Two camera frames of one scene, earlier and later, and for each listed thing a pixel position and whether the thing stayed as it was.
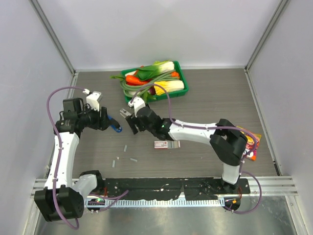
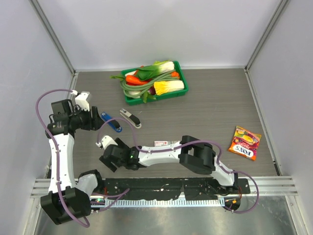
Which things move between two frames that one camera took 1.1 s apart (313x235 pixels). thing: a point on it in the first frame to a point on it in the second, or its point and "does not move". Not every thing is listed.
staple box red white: [167, 144] does not move
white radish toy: [133, 92] does not move
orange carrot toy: [133, 81] does not move
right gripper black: [132, 121] to [108, 164]
